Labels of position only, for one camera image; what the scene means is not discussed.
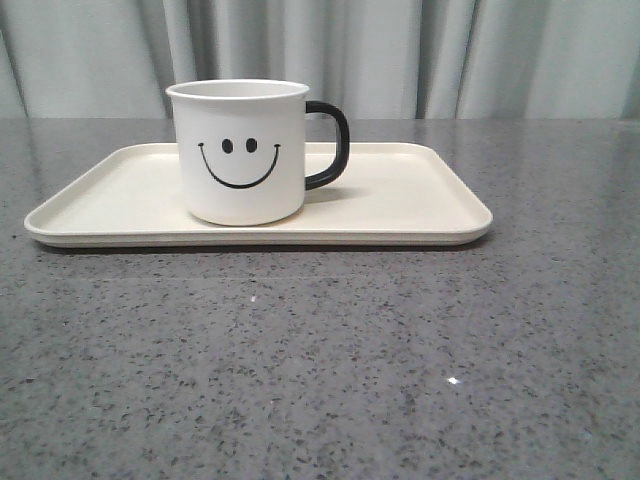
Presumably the white smiley mug black handle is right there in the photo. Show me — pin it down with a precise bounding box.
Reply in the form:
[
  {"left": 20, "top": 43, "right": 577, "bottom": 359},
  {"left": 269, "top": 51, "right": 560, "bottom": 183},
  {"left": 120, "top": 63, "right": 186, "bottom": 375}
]
[{"left": 166, "top": 79, "right": 350, "bottom": 226}]

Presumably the cream rectangular plastic tray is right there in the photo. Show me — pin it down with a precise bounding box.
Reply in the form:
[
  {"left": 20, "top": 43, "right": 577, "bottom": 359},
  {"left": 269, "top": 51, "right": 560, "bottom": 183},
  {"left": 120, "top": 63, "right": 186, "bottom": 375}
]
[{"left": 24, "top": 142, "right": 493, "bottom": 248}]

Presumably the pale grey-green curtain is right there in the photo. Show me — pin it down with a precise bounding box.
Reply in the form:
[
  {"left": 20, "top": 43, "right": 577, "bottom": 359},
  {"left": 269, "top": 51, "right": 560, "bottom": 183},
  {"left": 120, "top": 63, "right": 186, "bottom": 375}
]
[{"left": 1, "top": 1, "right": 639, "bottom": 119}]

